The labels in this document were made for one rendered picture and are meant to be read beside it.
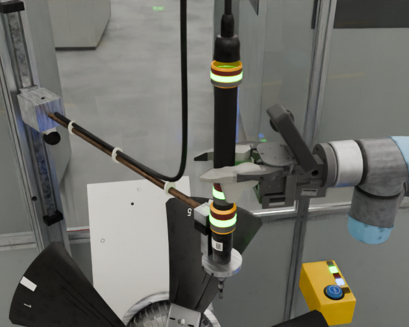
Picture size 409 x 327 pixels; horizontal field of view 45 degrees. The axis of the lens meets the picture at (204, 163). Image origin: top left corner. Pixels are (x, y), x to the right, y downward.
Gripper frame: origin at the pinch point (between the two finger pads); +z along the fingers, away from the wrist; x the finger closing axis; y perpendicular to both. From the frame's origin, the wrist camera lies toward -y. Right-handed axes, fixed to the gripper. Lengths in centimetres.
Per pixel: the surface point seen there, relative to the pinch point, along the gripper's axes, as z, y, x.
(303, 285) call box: -34, 64, 34
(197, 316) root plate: 0.9, 38.0, 4.0
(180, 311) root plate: 4.1, 39.9, 7.5
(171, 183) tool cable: 4.6, 10.2, 10.6
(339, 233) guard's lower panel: -61, 78, 70
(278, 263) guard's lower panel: -39, 89, 70
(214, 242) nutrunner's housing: -1.5, 14.8, -1.2
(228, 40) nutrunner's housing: -3.0, -19.6, -1.8
